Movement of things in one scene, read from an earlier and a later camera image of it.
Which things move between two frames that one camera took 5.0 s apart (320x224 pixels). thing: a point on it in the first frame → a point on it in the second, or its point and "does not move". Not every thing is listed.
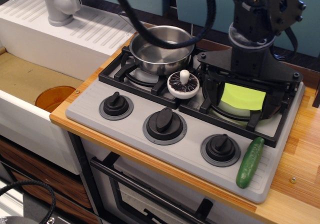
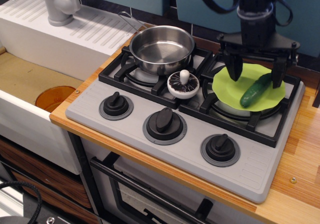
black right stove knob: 220,150 does not move
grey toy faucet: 60,6 does not move
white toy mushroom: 183,85 does not move
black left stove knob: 116,107 does not move
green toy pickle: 249,163 → 255,90
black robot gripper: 261,62 → 257,39
